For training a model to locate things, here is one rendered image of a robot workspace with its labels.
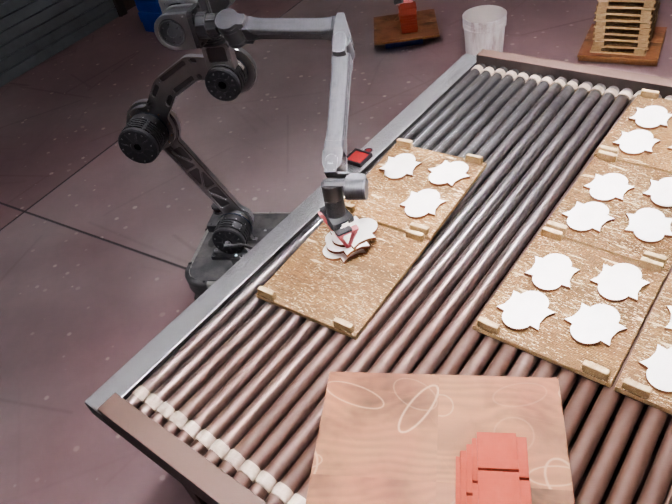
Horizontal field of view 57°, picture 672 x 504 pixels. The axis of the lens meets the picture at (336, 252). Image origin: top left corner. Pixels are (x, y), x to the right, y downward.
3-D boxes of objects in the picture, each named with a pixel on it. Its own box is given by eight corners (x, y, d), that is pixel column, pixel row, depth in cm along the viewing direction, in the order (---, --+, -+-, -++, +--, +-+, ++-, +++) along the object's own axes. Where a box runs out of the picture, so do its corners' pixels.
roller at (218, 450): (204, 463, 148) (198, 453, 145) (543, 83, 250) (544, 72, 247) (218, 473, 146) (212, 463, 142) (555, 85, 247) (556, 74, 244)
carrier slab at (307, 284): (256, 297, 180) (255, 293, 179) (334, 214, 203) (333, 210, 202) (356, 340, 163) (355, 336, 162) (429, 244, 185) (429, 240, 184)
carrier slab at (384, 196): (335, 212, 203) (334, 208, 202) (396, 146, 226) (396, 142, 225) (430, 241, 186) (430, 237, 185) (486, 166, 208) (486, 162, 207)
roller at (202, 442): (190, 453, 151) (184, 442, 148) (531, 81, 253) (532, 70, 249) (204, 463, 148) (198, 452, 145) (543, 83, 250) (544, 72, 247)
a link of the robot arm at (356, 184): (332, 166, 179) (325, 153, 171) (371, 166, 176) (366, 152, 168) (329, 205, 175) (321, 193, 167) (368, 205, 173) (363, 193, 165)
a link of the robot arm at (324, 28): (361, 28, 191) (355, 7, 182) (354, 66, 188) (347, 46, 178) (229, 28, 203) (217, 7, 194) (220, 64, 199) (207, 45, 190)
